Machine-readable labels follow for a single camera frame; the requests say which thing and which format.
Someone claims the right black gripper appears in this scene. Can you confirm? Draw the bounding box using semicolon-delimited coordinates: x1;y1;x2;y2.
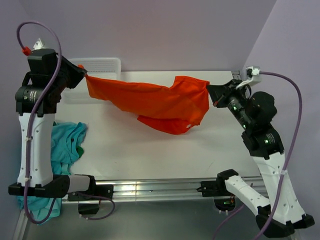
206;78;253;130

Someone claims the orange t shirt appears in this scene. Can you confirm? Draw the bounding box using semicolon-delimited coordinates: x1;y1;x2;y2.
84;74;210;135

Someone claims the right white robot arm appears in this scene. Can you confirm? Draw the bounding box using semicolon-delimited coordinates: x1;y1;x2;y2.
206;79;315;238

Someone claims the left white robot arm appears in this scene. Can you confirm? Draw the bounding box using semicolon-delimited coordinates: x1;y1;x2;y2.
8;48;98;200

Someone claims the white perforated plastic basket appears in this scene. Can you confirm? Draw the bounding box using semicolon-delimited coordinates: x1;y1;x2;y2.
69;57;122;75

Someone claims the teal t shirt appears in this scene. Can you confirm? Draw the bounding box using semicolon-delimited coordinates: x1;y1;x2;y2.
27;122;87;222

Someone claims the green t shirt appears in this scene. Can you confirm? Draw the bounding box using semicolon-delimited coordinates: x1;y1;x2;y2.
75;146;85;158

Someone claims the right aluminium rail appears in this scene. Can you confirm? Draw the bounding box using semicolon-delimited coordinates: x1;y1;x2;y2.
231;70;244;80

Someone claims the aluminium rail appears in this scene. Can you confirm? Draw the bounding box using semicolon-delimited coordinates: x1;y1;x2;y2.
231;70;244;80
61;177;266;205

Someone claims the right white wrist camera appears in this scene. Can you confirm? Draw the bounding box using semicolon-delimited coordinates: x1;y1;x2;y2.
236;66;262;89

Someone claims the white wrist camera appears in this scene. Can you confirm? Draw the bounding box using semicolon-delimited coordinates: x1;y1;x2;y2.
236;66;262;89
32;38;48;51

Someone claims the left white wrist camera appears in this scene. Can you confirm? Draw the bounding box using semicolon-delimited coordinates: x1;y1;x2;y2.
32;38;48;51

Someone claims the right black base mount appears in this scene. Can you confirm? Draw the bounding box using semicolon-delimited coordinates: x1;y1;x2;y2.
199;178;238;215

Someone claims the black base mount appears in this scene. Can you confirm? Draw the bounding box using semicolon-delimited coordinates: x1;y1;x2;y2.
67;184;116;220
199;178;238;215

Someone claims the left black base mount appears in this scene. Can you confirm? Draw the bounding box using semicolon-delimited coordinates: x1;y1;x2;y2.
67;184;116;220

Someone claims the front aluminium rail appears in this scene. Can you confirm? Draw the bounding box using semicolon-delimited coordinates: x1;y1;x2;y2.
61;177;266;205

